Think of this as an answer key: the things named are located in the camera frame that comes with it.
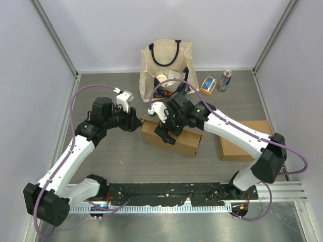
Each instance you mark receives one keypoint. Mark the beige canvas tote bag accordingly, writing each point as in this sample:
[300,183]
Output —
[160,57]

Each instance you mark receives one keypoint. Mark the brown cardboard box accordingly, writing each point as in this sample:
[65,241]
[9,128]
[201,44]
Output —
[231,152]

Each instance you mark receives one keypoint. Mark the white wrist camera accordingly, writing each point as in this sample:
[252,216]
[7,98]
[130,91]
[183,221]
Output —
[159,109]
[123,99]

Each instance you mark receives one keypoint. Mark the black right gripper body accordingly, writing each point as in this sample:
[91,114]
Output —
[174,123]

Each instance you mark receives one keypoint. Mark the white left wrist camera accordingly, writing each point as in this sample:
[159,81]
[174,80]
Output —
[123,99]

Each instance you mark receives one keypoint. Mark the silver blue drink can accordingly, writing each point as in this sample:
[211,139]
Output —
[224,80]

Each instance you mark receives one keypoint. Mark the tape roll in bag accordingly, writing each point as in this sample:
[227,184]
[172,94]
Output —
[161,77]

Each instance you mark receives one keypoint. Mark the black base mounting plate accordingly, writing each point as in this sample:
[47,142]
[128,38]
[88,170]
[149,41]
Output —
[173,194]

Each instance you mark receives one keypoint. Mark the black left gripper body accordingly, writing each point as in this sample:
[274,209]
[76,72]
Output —
[120,118]

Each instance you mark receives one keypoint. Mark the white slotted cable duct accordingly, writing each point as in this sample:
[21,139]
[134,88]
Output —
[186,208]

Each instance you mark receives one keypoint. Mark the white box in bag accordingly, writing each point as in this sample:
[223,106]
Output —
[173,74]

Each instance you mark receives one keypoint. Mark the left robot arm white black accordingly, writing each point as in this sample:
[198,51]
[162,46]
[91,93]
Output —
[51,199]

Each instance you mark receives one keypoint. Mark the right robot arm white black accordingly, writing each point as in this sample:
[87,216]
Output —
[267,150]

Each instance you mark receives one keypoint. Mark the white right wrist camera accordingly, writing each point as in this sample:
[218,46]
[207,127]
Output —
[159,109]

